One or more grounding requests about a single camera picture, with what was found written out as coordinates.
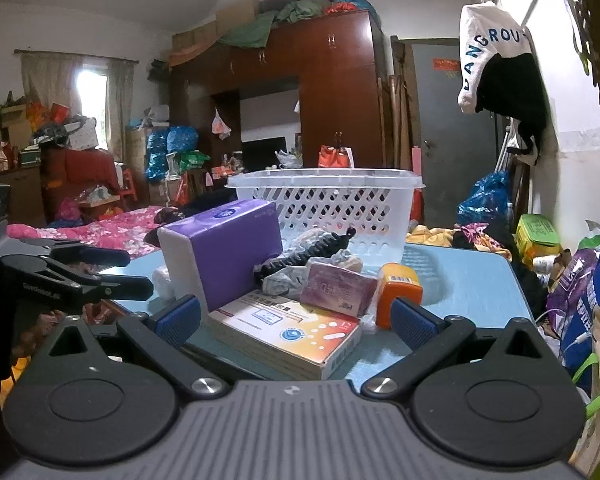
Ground brown wooden wardrobe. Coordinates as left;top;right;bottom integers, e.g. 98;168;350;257
169;10;387;168

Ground blue shopping bag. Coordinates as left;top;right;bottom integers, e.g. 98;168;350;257
559;227;600;396

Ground clear plastic wrapped bundle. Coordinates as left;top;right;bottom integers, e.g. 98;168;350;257
256;228;363;300

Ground white orange medicine box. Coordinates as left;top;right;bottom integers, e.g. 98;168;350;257
206;290;362;380

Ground white plastic basket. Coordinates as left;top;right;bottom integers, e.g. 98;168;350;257
226;168;424;266

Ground blue plastic bag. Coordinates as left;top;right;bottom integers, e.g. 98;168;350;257
457;171;512;226

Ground orange bottle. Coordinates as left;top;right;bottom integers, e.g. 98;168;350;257
376;262;424;330

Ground window curtains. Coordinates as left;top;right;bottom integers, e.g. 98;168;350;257
16;50;137;162

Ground grey door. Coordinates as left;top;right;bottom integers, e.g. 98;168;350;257
403;39;498;228

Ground purple soap packet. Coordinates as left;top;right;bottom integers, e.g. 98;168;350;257
300;263;377;318

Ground red white hanging bag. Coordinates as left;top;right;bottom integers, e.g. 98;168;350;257
317;145;354;169

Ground green yellow box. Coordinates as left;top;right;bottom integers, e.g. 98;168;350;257
515;214;562;269

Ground purple tissue pack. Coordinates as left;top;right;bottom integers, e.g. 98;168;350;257
158;200;283;314

